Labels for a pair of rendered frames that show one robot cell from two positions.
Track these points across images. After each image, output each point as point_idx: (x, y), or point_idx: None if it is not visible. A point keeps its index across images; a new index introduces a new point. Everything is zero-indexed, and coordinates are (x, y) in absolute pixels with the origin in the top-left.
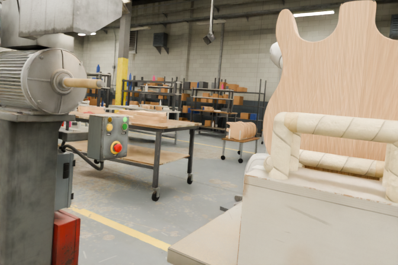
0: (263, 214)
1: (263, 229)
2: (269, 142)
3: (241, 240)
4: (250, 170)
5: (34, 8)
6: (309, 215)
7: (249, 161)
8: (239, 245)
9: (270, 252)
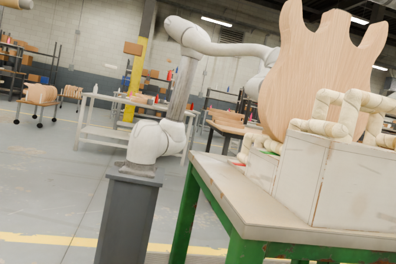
0: (340, 173)
1: (339, 185)
2: (269, 112)
3: (320, 198)
4: (141, 135)
5: None
6: (370, 168)
7: (138, 127)
8: (318, 203)
9: (340, 203)
